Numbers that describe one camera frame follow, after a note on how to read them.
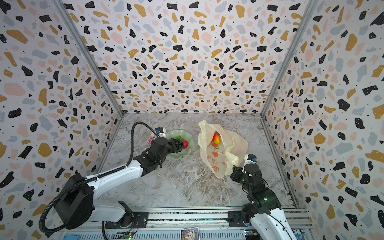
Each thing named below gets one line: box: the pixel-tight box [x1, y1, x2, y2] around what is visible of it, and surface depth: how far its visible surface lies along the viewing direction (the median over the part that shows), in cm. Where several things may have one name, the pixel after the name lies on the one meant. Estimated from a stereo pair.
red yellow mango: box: [210, 131, 221, 145], surface depth 104 cm
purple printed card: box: [180, 226, 200, 240], surface depth 70 cm
